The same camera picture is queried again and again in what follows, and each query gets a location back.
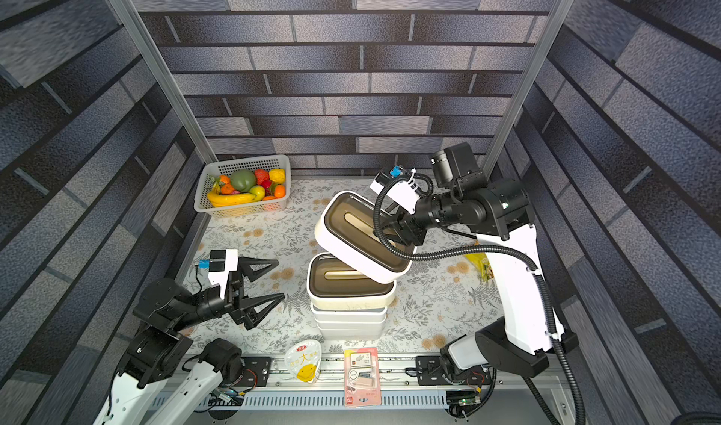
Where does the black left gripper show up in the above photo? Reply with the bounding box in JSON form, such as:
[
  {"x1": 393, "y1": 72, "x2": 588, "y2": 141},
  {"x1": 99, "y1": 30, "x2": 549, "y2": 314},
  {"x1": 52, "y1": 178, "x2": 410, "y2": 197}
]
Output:
[{"x1": 173, "y1": 258, "x2": 285, "y2": 334}]

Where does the dark lid cream tissue box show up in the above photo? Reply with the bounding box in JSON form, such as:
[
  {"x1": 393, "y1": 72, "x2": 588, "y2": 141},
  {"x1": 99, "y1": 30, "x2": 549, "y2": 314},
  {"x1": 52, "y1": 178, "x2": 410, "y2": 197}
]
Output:
[
  {"x1": 315, "y1": 191, "x2": 412, "y2": 284},
  {"x1": 306, "y1": 253, "x2": 396, "y2": 312}
]

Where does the grey lid tissue box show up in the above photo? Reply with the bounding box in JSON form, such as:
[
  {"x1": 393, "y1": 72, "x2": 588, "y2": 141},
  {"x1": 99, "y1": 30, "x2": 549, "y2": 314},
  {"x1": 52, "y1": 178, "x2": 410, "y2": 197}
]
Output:
[
  {"x1": 319, "y1": 328, "x2": 382, "y2": 340},
  {"x1": 311, "y1": 305, "x2": 388, "y2": 324},
  {"x1": 315, "y1": 320, "x2": 386, "y2": 336}
]

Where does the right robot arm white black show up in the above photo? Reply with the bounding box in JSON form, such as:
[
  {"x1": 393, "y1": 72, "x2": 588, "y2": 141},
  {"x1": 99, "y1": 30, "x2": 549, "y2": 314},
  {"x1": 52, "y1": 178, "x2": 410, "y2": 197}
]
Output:
[{"x1": 384, "y1": 143, "x2": 578, "y2": 379}]

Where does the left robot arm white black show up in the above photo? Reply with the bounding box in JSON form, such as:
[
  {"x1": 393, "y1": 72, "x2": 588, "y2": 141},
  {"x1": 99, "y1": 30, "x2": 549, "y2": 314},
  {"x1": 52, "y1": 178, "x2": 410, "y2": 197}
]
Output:
[{"x1": 95, "y1": 250, "x2": 285, "y2": 424}]

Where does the green snack bag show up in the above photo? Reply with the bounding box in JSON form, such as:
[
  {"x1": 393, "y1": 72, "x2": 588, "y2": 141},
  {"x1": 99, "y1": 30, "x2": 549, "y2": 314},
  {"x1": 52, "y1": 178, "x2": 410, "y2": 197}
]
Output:
[{"x1": 465, "y1": 253, "x2": 495, "y2": 282}]

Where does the white yellow snack pouch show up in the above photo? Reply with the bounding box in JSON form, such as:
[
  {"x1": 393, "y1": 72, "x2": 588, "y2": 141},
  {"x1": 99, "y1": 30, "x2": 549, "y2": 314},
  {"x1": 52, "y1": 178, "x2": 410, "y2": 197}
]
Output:
[{"x1": 284, "y1": 340, "x2": 322, "y2": 384}]

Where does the yellow toy banana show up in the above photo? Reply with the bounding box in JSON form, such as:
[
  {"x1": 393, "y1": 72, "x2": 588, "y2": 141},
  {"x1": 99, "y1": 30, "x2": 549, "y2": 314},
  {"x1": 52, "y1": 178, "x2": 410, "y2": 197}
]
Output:
[{"x1": 207, "y1": 191, "x2": 255, "y2": 208}]

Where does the white plastic basket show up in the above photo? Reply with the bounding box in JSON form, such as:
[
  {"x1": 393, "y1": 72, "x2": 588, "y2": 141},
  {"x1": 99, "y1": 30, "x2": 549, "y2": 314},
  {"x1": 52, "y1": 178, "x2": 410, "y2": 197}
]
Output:
[{"x1": 193, "y1": 154, "x2": 292, "y2": 218}]

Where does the green toy apple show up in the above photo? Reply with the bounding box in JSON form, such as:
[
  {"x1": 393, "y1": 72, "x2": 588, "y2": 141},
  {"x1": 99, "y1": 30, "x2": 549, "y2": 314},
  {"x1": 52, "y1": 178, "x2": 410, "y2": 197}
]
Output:
[{"x1": 249, "y1": 185, "x2": 267, "y2": 201}]

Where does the orange toy fruit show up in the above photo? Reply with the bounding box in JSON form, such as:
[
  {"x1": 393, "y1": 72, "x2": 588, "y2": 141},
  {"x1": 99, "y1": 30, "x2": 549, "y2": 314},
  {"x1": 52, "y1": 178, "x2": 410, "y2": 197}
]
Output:
[{"x1": 272, "y1": 185, "x2": 287, "y2": 199}]

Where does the small orange toy carrot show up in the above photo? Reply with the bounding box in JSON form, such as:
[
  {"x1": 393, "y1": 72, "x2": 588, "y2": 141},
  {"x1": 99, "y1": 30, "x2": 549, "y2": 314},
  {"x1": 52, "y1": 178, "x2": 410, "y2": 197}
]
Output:
[{"x1": 214, "y1": 175, "x2": 235, "y2": 195}]

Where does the red toy fruit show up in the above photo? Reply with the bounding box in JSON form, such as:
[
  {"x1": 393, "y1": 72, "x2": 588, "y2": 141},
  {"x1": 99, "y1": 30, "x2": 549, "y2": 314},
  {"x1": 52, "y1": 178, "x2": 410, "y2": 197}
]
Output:
[{"x1": 255, "y1": 169, "x2": 270, "y2": 186}]

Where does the yellow toy pepper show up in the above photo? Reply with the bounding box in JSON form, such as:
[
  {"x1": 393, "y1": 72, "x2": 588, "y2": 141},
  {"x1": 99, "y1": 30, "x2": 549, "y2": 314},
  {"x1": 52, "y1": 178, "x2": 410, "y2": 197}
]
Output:
[{"x1": 268, "y1": 169, "x2": 287, "y2": 185}]

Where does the pink stapler blister pack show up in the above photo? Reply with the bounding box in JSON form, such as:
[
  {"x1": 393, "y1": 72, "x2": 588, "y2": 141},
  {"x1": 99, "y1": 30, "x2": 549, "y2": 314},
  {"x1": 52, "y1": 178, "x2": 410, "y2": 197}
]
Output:
[{"x1": 344, "y1": 348, "x2": 382, "y2": 408}]

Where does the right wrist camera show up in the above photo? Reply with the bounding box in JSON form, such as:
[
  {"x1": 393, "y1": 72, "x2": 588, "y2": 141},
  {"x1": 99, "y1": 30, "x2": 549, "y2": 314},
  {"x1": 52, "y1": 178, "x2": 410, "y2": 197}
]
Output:
[{"x1": 371, "y1": 166, "x2": 435, "y2": 214}]

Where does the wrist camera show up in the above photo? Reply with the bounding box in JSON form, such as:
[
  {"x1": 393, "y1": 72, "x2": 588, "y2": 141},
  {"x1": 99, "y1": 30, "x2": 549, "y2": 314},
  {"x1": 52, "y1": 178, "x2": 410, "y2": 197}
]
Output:
[
  {"x1": 371, "y1": 166, "x2": 435, "y2": 214},
  {"x1": 200, "y1": 250, "x2": 240, "y2": 303}
]

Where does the black corrugated cable hose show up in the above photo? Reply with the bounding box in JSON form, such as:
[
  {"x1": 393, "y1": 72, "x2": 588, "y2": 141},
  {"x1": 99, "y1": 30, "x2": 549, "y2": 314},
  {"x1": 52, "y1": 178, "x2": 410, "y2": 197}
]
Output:
[{"x1": 373, "y1": 172, "x2": 588, "y2": 425}]

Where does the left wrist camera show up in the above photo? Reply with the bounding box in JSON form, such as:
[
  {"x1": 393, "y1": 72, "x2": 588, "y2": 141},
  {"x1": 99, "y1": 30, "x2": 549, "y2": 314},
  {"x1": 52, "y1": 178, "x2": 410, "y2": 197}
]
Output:
[{"x1": 200, "y1": 250, "x2": 240, "y2": 303}]

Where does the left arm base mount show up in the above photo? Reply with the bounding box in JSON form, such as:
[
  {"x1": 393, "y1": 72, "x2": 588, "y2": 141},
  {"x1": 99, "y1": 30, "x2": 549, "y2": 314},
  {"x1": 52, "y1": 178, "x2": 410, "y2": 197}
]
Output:
[{"x1": 235, "y1": 355, "x2": 273, "y2": 389}]

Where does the aluminium front rail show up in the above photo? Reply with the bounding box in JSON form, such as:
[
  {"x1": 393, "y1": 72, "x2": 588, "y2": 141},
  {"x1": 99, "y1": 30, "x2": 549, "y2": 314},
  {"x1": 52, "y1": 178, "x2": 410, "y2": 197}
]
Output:
[{"x1": 234, "y1": 354, "x2": 568, "y2": 394}]

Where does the white slotted cable duct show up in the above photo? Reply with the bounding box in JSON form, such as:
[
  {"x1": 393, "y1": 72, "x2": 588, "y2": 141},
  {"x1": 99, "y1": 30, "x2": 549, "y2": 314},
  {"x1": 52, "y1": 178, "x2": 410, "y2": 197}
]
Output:
[{"x1": 196, "y1": 390, "x2": 449, "y2": 412}]

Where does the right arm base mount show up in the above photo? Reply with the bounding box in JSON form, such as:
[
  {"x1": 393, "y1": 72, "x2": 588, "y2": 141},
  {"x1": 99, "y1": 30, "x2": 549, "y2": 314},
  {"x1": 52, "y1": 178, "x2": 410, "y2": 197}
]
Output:
[{"x1": 405, "y1": 355, "x2": 493, "y2": 387}]

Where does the right aluminium frame post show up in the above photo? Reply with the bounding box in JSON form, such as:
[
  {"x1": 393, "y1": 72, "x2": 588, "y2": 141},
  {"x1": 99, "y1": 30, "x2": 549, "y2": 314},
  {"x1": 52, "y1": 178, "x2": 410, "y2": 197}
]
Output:
[{"x1": 481, "y1": 0, "x2": 574, "y2": 182}]

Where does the aluminium frame post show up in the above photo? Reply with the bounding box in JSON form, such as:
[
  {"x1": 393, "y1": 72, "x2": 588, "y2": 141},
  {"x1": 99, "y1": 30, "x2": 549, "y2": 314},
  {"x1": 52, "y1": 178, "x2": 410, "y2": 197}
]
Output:
[
  {"x1": 481, "y1": 0, "x2": 574, "y2": 182},
  {"x1": 108, "y1": 0, "x2": 218, "y2": 163}
]

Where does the left aluminium frame post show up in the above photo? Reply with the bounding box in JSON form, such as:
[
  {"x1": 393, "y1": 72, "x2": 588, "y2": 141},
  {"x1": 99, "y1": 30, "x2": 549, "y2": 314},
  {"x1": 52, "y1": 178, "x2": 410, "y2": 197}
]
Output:
[{"x1": 108, "y1": 0, "x2": 218, "y2": 163}]

